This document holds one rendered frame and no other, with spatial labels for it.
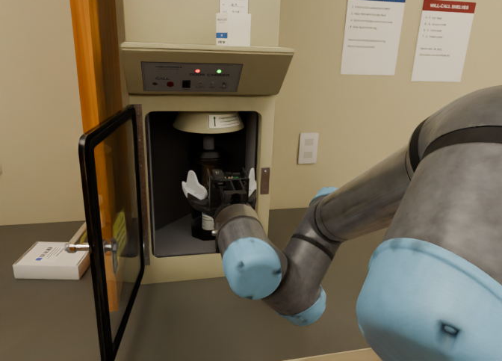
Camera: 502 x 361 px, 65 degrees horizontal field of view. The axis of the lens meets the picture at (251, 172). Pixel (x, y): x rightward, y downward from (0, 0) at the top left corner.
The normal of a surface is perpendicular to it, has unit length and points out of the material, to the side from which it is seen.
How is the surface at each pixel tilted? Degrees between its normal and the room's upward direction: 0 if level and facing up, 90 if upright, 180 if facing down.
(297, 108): 90
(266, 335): 0
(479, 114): 42
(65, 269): 90
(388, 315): 85
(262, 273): 94
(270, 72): 135
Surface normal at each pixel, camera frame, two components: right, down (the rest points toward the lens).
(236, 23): 0.52, 0.29
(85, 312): 0.04, -0.95
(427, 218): -0.70, -0.64
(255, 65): 0.13, 0.90
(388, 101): 0.22, 0.32
